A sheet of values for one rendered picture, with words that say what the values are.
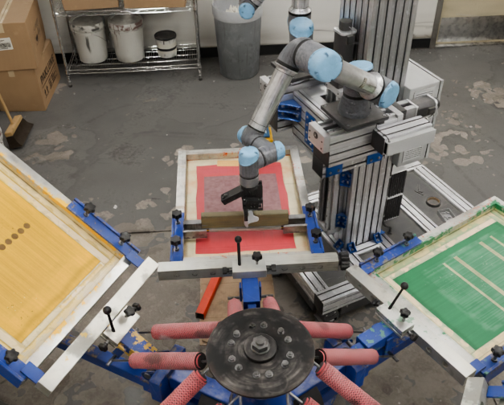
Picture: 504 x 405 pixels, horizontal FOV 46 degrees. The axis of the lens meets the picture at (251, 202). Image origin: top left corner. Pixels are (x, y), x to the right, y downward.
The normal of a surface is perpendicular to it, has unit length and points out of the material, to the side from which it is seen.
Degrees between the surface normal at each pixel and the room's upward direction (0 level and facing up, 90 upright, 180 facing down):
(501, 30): 90
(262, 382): 0
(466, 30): 90
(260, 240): 0
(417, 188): 0
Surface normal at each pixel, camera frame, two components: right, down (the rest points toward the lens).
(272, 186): -0.01, -0.77
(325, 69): 0.48, 0.49
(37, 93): 0.06, 0.63
